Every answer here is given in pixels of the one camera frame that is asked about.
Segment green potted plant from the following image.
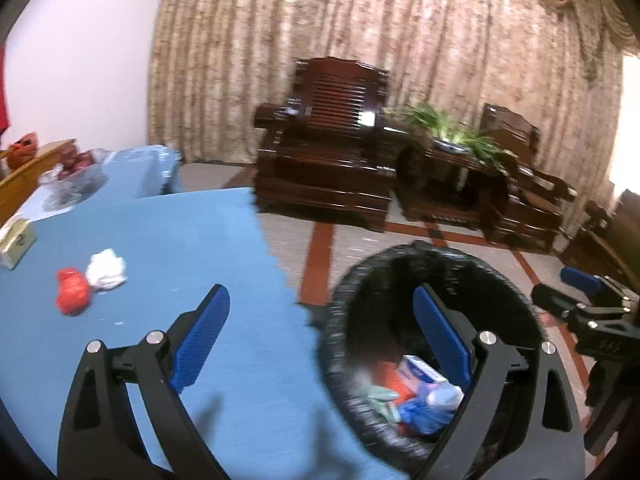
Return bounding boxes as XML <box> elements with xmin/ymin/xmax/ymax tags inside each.
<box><xmin>397</xmin><ymin>102</ymin><xmax>506</xmax><ymax>171</ymax></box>

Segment blue tablecloth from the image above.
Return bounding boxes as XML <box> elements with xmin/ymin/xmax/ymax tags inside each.
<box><xmin>0</xmin><ymin>145</ymin><xmax>407</xmax><ymax>480</ymax></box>

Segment blue plastic bag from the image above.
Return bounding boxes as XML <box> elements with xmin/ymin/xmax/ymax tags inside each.
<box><xmin>397</xmin><ymin>396</ymin><xmax>456</xmax><ymax>436</ymax></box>

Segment crumpled white tissue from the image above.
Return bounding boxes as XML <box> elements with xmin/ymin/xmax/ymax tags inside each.
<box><xmin>85</xmin><ymin>248</ymin><xmax>127</xmax><ymax>290</ymax></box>

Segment large orange foam net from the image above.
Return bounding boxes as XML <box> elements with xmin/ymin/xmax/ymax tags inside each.
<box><xmin>367</xmin><ymin>361</ymin><xmax>412</xmax><ymax>405</ymax></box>

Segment dark wooden side table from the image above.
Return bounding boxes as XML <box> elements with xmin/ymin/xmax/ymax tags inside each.
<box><xmin>395</xmin><ymin>145</ymin><xmax>506</xmax><ymax>229</ymax></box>

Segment green rubber glove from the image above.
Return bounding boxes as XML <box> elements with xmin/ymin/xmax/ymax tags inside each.
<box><xmin>366</xmin><ymin>385</ymin><xmax>401</xmax><ymax>425</ymax></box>

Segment orange red bag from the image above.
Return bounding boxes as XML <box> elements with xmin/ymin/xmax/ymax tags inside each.
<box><xmin>6</xmin><ymin>132</ymin><xmax>38</xmax><ymax>171</ymax></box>

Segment dark red apples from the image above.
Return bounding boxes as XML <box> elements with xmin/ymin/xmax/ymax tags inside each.
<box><xmin>58</xmin><ymin>144</ymin><xmax>96</xmax><ymax>181</ymax></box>

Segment blue white cardboard box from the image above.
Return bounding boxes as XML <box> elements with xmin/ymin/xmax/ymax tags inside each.
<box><xmin>396</xmin><ymin>354</ymin><xmax>448</xmax><ymax>394</ymax></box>

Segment red cloth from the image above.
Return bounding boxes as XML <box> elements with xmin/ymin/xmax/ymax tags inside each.
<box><xmin>0</xmin><ymin>47</ymin><xmax>10</xmax><ymax>136</ymax></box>

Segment black trash bin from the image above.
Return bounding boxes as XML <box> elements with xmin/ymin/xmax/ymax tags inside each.
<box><xmin>317</xmin><ymin>240</ymin><xmax>544</xmax><ymax>472</ymax></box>

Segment red plastic bag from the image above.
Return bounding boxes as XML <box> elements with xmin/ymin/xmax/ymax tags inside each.
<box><xmin>56</xmin><ymin>268</ymin><xmax>92</xmax><ymax>315</ymax></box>

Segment glass fruit bowl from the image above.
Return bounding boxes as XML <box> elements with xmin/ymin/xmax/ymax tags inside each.
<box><xmin>38</xmin><ymin>148</ymin><xmax>111</xmax><ymax>211</ymax></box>

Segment dark wooden armchair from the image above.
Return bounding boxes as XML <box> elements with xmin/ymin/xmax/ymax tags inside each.
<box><xmin>254</xmin><ymin>56</ymin><xmax>401</xmax><ymax>231</ymax></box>
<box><xmin>480</xmin><ymin>103</ymin><xmax>577</xmax><ymax>254</ymax></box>

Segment beige patterned curtain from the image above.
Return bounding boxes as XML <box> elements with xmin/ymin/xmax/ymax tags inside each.
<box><xmin>148</xmin><ymin>0</ymin><xmax>639</xmax><ymax>231</ymax></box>

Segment white tissue box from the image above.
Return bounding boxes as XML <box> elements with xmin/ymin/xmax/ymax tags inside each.
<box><xmin>0</xmin><ymin>217</ymin><xmax>37</xmax><ymax>270</ymax></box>

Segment wooden bench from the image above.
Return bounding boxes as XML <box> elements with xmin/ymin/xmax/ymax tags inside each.
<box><xmin>0</xmin><ymin>139</ymin><xmax>76</xmax><ymax>223</ymax></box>

